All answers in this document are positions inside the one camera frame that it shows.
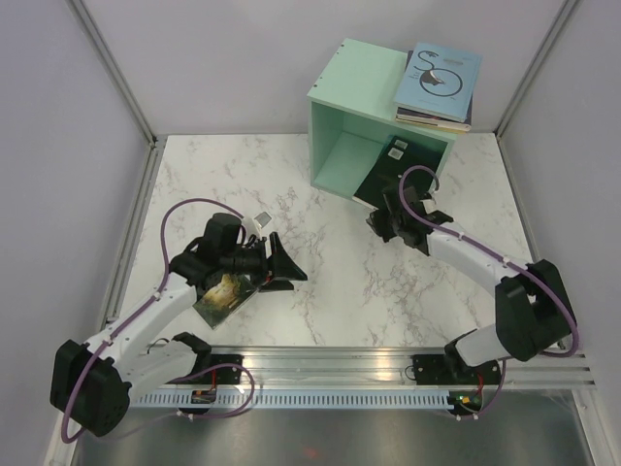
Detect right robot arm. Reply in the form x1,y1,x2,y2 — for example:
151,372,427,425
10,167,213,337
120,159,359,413
367,187,577,383

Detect aluminium corner post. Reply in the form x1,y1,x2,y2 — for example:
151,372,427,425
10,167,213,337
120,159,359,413
65,0,157,148
494,0,582,141

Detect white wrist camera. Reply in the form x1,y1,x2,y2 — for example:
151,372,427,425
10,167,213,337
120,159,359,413
242,212,272,238
421,192,438,212

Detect light blue SO book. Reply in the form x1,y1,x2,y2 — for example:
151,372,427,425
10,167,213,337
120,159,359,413
392,42,484,122

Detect aluminium rail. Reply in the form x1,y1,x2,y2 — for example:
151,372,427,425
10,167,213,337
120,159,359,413
212,346,596,390

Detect purple cable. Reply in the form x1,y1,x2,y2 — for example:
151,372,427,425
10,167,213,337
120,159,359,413
60,197,246,444
398,165,581,358

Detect mint green open cabinet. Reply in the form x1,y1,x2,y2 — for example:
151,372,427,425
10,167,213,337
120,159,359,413
307,39,457,200

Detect black book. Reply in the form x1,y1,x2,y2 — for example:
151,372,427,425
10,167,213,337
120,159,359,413
351,145,442,211

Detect white slotted cable duct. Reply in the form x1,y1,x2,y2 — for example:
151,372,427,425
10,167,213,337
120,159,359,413
132,388,453,410

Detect green forest cover book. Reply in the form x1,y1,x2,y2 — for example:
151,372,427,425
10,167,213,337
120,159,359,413
193,274,257,329

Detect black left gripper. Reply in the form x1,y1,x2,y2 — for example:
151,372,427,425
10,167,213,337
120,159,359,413
220,232,307,292

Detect dark purple galaxy book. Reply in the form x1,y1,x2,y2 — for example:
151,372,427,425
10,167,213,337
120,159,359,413
396,48,474,125

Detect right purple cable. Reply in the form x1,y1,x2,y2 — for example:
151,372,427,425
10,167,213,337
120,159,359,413
398,165,581,358

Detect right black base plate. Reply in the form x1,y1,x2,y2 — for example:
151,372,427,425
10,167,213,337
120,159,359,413
411,353,502,386

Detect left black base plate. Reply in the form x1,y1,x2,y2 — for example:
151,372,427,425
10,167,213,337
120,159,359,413
190,354,244,387

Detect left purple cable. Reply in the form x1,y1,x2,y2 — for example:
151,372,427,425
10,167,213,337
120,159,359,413
60,197,246,444

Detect right aluminium corner post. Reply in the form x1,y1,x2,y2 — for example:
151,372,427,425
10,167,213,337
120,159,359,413
494,0,582,141

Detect left aluminium corner post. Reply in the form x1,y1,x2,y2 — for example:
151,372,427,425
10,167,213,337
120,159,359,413
65,0,157,148

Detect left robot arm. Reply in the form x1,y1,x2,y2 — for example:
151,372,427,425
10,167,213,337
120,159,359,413
49,214,308,437

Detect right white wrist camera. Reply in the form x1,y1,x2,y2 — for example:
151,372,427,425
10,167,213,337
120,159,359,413
421,192,438,212

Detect navy blue book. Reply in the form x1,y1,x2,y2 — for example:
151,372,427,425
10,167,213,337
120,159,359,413
380,136,444,175

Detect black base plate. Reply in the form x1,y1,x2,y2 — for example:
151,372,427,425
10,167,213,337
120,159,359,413
190,354,244,387
411,353,502,386

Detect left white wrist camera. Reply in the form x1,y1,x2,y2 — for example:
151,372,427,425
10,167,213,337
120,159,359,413
242,212,272,238

